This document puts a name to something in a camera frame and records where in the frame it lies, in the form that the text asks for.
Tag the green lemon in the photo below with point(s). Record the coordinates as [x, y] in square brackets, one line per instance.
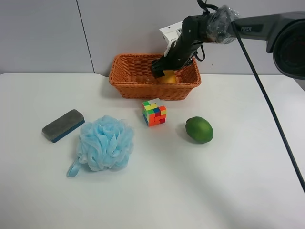
[199, 130]

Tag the grey blue whiteboard eraser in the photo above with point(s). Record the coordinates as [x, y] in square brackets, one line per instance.
[62, 126]

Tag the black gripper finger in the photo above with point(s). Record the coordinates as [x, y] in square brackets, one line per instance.
[157, 73]

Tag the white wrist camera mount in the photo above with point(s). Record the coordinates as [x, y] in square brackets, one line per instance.
[171, 34]

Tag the orange woven basket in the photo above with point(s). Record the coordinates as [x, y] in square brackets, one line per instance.
[131, 75]

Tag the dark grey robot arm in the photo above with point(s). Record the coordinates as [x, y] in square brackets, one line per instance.
[284, 34]

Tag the multicoloured puzzle cube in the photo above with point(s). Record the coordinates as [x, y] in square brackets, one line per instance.
[154, 112]

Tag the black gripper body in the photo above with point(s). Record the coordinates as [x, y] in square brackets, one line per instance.
[193, 35]

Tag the yellow mango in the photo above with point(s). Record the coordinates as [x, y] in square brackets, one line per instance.
[169, 77]

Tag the light blue bath loofah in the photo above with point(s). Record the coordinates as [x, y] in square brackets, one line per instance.
[105, 144]

